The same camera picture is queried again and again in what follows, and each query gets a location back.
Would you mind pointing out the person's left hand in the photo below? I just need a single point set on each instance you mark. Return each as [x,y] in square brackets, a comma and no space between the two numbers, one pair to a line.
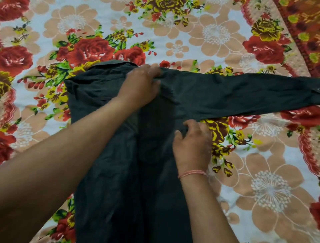
[138,86]

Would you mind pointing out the person's right hand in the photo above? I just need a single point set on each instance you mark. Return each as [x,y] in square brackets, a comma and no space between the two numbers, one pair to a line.
[192,147]

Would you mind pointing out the person's left fingers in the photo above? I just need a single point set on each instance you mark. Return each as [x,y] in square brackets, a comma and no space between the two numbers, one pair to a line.
[151,73]

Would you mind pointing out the person's right thumb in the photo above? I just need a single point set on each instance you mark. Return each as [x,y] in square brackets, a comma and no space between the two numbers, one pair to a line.
[178,136]

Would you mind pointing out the dark grey shirt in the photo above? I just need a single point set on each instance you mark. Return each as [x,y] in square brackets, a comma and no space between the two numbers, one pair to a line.
[140,150]

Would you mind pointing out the person's left forearm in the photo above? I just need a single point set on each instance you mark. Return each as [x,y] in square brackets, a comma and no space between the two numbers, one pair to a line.
[57,165]

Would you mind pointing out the person's right forearm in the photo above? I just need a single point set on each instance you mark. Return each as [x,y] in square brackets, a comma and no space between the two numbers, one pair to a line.
[205,210]

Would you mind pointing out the pink thread wristband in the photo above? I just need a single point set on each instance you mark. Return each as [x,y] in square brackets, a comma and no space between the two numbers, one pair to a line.
[192,173]

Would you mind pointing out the floral bed sheet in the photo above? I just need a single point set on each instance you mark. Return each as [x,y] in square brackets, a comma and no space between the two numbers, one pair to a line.
[225,37]

